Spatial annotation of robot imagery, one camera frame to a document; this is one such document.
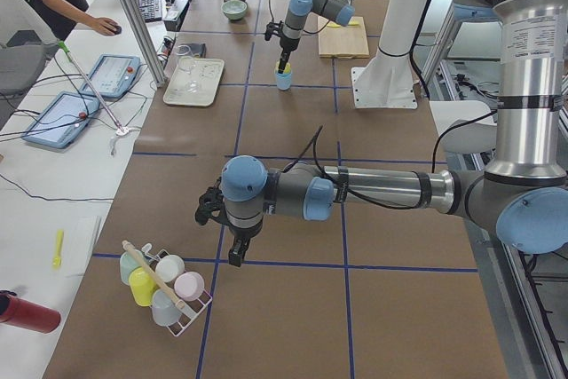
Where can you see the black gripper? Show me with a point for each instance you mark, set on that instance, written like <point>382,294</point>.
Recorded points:
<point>287,45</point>
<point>242,232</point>

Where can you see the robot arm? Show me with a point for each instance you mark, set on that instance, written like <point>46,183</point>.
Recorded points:
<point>520,196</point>
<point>290,29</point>

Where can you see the light blue plastic cup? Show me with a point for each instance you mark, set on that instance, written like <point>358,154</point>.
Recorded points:
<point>283,80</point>

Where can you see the pink plastic cup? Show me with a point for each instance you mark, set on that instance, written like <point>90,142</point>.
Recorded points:
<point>189,286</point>

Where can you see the white plastic cup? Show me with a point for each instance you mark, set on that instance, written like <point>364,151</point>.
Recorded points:
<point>170,267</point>

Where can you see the pale grey plastic cup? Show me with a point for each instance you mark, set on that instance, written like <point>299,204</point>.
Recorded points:
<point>164,312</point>

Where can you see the yellow-green plastic cup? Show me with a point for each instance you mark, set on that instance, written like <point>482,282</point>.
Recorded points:
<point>142,287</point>

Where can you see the mint green plastic cup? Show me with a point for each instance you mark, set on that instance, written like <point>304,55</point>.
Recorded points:
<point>127,264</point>

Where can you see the bamboo cutting board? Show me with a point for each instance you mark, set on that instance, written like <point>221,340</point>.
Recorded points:
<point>343,43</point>

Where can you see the green bowl with ice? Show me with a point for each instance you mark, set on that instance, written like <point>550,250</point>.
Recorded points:
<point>234,9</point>

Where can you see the yellow plastic knife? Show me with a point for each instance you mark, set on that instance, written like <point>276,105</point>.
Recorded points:
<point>351,23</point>

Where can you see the dark grey folded cloth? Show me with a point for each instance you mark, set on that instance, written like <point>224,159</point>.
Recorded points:
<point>198,50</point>

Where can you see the cream plastic tray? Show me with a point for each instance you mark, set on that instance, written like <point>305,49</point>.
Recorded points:
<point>207,73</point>

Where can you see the clear wine glass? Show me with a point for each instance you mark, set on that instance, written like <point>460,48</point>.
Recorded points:
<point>186,63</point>

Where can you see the black keyboard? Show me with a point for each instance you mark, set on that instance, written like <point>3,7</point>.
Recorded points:
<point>151,10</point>

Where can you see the teach pendant tablet far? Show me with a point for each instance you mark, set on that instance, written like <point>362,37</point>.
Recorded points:
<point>113,74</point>

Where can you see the teach pendant tablet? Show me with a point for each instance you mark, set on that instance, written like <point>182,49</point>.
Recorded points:
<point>62,120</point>
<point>113,74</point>

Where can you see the yellow plastic spoon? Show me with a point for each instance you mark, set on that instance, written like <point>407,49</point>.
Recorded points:
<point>57,259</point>

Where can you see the white chair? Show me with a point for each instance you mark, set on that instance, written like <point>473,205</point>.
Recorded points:
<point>465,127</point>

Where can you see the teach pendant tablet near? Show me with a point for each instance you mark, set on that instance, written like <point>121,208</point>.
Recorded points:
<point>62,120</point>

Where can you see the red water bottle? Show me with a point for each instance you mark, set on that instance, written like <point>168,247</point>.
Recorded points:
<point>21,313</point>

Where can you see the white wire cup rack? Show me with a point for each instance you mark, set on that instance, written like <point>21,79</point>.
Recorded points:
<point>193,308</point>

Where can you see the wooden rack handle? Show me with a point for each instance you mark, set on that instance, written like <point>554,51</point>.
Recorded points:
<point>129,247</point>

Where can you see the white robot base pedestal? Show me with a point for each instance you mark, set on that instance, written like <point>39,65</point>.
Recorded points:
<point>387,80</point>

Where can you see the aluminium frame post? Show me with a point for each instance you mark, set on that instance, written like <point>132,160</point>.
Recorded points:
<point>144,40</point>

